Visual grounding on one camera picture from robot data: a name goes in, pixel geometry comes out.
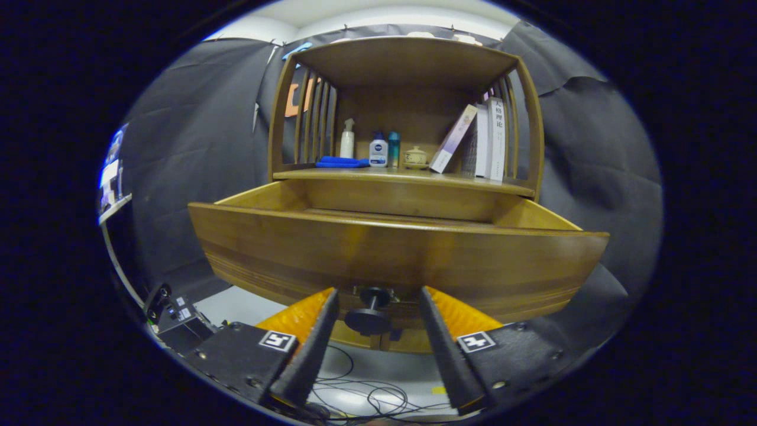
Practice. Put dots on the black electronics box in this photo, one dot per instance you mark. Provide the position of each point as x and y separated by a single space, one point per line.
183 325

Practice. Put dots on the wooden countertop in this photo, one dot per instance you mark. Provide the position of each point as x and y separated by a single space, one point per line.
402 176

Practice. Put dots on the blue folded cloth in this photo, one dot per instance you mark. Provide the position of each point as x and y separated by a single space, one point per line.
340 161

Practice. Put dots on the white card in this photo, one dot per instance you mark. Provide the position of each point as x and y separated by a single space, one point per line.
109 173

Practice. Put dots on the patterned cover book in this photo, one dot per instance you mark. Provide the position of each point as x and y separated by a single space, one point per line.
482 142

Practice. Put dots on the white blue-capped lotion bottle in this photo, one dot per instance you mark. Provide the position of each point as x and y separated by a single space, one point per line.
378 155

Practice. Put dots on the white wall shelf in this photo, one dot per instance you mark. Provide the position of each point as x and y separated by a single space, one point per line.
115 208

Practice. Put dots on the grey stand pole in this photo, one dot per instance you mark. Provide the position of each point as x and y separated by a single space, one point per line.
112 260

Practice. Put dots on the brown wooden drawer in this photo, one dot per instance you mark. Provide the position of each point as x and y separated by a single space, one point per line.
384 254

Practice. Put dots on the purple cover book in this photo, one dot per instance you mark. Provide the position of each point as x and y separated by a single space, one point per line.
452 141

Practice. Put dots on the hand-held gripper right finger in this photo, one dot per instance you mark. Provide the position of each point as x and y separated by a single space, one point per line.
446 355

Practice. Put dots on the white pump bottle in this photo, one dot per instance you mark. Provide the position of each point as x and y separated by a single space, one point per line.
347 145

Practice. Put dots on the black round drawer knob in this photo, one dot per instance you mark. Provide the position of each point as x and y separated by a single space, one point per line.
368 321

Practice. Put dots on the white book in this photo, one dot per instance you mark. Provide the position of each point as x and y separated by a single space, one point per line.
498 148

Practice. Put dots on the beige lidded teacup with saucer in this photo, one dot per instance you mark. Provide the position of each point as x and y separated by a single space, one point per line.
415 158

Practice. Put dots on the teal cylindrical bottle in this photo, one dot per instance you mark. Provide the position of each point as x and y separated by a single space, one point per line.
394 148

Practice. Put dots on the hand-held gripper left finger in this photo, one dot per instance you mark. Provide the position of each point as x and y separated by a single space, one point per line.
313 355

